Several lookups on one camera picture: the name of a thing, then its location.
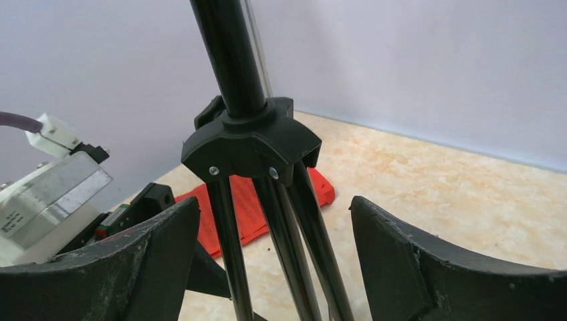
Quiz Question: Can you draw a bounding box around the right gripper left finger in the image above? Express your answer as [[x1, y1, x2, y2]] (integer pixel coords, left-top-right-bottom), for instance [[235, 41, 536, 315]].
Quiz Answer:
[[1, 198, 200, 320]]

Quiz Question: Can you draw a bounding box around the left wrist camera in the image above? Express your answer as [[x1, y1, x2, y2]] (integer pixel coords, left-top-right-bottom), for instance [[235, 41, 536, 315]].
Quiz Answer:
[[0, 112, 114, 268]]

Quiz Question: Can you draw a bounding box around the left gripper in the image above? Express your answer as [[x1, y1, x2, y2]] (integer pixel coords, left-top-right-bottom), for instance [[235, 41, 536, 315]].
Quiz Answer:
[[59, 183, 231, 299]]

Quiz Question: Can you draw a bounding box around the red sheet music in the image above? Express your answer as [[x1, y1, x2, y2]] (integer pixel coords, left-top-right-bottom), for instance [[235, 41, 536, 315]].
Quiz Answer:
[[175, 169, 336, 259]]

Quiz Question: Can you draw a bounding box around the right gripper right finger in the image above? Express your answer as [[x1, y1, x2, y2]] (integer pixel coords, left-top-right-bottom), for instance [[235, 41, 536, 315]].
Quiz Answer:
[[350, 196, 566, 320]]

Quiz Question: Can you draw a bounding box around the black music stand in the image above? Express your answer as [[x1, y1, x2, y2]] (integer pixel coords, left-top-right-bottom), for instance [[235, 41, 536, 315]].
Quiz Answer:
[[181, 1, 353, 320]]

